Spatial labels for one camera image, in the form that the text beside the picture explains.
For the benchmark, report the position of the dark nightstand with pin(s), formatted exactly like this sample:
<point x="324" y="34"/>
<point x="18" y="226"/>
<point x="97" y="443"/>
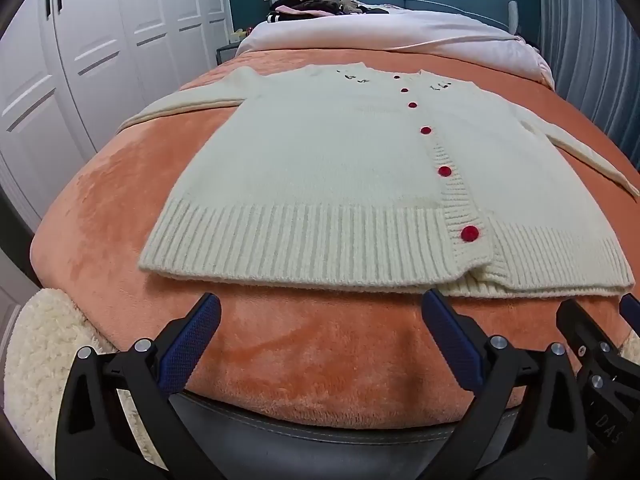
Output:
<point x="225" y="53"/>

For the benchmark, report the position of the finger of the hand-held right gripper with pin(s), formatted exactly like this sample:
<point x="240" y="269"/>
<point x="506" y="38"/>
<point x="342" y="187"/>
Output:
<point x="577" y="322"/>
<point x="631" y="306"/>

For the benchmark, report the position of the orange plush blanket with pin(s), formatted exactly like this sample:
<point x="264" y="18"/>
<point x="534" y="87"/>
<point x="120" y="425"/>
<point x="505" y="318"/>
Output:
<point x="325" y="340"/>

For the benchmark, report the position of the white pink duvet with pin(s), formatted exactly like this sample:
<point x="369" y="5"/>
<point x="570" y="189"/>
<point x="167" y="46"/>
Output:
<point x="400" y="30"/>

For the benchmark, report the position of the grey blue curtain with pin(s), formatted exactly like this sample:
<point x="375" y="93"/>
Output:
<point x="585" y="35"/>

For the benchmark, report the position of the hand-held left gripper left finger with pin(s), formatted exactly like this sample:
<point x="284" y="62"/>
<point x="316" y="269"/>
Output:
<point x="192" y="342"/>

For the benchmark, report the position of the cream knit cardigan red buttons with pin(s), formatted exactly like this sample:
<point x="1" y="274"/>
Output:
<point x="325" y="175"/>

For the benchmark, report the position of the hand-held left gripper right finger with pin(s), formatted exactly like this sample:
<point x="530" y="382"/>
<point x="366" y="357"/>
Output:
<point x="452" y="342"/>

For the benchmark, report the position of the pile of dark clothes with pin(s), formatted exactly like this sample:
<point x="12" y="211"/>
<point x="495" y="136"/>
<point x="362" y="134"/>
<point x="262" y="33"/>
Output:
<point x="310" y="2"/>

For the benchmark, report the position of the cream fluffy rug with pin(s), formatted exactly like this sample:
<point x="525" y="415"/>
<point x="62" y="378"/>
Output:
<point x="40" y="340"/>

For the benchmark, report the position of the white panelled wardrobe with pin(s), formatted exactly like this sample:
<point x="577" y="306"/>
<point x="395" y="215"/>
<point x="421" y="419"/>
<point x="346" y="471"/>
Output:
<point x="100" y="35"/>

